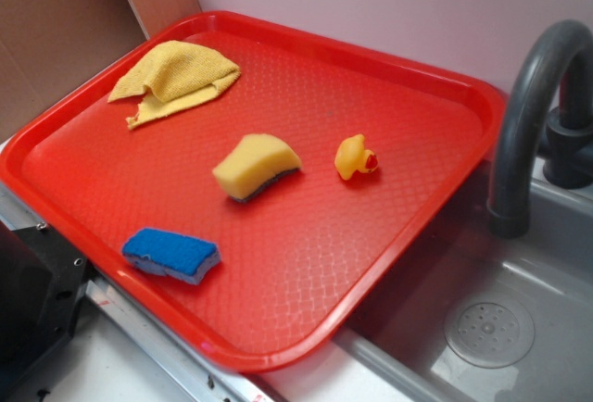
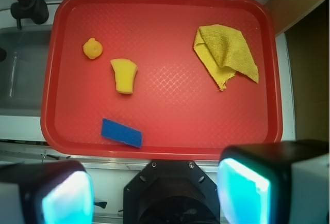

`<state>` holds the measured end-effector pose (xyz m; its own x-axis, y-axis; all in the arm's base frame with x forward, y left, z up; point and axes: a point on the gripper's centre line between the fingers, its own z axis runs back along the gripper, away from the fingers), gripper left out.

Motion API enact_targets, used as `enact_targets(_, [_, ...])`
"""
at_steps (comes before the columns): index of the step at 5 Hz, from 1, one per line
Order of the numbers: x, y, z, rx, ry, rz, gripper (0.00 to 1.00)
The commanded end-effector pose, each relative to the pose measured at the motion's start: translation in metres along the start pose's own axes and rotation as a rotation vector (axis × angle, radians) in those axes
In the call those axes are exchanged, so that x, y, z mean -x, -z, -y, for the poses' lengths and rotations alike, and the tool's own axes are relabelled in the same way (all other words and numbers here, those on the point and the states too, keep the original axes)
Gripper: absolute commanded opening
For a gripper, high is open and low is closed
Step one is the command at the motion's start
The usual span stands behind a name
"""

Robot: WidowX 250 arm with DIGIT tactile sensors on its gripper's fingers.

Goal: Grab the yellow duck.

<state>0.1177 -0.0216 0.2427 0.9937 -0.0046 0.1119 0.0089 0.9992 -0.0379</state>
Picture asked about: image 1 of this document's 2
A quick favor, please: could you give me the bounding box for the yellow rubber duck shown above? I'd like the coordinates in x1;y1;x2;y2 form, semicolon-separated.
334;133;379;181

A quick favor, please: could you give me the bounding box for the yellow sponge with grey pad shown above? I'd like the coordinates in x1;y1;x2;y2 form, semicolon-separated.
212;133;303;202

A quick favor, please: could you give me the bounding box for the red plastic tray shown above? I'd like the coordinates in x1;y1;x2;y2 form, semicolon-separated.
1;12;505;372

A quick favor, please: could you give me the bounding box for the blue scrub sponge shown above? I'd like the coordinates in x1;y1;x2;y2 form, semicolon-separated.
122;228;221;285

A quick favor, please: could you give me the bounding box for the yellow microfiber cloth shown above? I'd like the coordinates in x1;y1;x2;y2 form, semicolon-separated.
108;41;241;130

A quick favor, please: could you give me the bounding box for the grey plastic sink basin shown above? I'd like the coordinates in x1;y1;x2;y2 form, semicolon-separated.
335;164;592;401

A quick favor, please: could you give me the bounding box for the round sink drain cover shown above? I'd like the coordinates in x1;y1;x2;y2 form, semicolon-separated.
444;296;536;369

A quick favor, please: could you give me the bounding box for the grey curved faucet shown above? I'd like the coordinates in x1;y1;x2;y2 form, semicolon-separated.
487;19;592;238

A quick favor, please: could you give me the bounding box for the brown cardboard panel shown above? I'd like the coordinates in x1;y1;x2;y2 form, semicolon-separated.
1;0;201;140

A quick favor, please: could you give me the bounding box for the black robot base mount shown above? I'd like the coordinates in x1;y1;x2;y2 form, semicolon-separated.
1;225;90;390

